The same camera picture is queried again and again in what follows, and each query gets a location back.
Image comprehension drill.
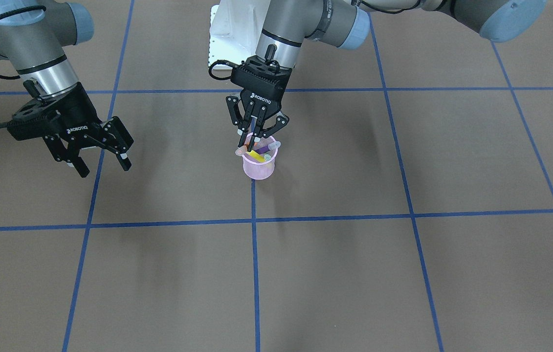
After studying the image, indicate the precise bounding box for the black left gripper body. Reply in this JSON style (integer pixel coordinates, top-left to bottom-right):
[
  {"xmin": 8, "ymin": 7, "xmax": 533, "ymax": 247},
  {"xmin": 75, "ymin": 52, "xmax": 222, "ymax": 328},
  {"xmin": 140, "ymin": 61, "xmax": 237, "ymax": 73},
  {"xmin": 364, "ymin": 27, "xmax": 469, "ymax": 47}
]
[{"xmin": 231, "ymin": 56, "xmax": 292, "ymax": 121}]

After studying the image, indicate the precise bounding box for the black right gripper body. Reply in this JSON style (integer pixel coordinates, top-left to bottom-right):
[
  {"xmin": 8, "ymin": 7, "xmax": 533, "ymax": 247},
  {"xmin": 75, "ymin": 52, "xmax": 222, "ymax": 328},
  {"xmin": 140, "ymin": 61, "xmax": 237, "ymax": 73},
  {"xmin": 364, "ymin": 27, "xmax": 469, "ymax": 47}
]
[{"xmin": 7, "ymin": 82, "xmax": 103, "ymax": 147}]

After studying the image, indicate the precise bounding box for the purple highlighter pen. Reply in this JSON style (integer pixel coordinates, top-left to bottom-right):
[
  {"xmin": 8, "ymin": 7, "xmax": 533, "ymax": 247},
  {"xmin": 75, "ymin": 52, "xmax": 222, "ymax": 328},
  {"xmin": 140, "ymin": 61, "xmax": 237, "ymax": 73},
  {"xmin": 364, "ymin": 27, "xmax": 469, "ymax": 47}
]
[{"xmin": 256, "ymin": 142, "xmax": 281, "ymax": 154}]

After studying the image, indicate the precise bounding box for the yellow highlighter pen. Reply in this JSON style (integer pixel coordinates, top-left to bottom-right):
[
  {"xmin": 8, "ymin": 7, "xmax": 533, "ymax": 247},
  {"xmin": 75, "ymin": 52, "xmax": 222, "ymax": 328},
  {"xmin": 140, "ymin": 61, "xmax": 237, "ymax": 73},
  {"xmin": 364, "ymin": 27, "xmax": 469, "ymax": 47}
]
[{"xmin": 247, "ymin": 150, "xmax": 266, "ymax": 163}]

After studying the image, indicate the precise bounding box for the orange highlighter pen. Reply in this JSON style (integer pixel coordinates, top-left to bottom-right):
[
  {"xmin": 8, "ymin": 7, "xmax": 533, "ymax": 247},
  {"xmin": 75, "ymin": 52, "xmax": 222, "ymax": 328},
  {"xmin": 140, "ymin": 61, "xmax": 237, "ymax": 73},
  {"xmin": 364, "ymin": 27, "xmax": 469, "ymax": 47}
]
[{"xmin": 235, "ymin": 142, "xmax": 251, "ymax": 156}]

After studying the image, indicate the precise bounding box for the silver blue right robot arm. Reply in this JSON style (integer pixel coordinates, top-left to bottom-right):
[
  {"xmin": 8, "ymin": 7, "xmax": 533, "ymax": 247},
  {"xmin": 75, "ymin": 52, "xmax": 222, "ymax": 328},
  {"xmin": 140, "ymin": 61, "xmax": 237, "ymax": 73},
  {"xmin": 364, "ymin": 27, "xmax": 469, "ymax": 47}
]
[{"xmin": 0, "ymin": 0, "xmax": 134, "ymax": 177}]

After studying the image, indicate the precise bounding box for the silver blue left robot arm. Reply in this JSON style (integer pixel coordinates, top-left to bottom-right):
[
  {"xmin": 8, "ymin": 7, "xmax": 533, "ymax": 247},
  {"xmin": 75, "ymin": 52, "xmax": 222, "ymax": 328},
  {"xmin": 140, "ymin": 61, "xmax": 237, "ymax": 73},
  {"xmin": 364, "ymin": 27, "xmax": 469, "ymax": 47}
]
[{"xmin": 215, "ymin": 0, "xmax": 546, "ymax": 151}]

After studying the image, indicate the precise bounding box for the pink mesh pen holder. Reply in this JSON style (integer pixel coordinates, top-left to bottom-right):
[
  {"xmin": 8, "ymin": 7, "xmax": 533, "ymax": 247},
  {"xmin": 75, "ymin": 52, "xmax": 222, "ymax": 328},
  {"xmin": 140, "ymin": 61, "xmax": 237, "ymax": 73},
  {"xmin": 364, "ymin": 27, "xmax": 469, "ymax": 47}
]
[{"xmin": 241, "ymin": 136, "xmax": 279, "ymax": 180}]

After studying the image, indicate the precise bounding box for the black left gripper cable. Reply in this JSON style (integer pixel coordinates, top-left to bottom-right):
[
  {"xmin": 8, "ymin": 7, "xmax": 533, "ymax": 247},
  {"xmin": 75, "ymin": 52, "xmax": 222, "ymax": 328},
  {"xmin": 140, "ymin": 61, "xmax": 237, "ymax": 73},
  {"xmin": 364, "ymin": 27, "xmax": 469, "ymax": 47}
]
[{"xmin": 208, "ymin": 60, "xmax": 238, "ymax": 80}]

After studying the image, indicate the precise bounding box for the white pedestal column base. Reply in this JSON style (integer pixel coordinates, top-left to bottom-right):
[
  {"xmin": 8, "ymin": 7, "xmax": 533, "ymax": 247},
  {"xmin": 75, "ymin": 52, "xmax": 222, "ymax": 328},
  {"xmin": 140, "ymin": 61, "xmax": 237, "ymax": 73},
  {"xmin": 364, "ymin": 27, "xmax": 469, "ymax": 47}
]
[{"xmin": 207, "ymin": 0, "xmax": 270, "ymax": 78}]

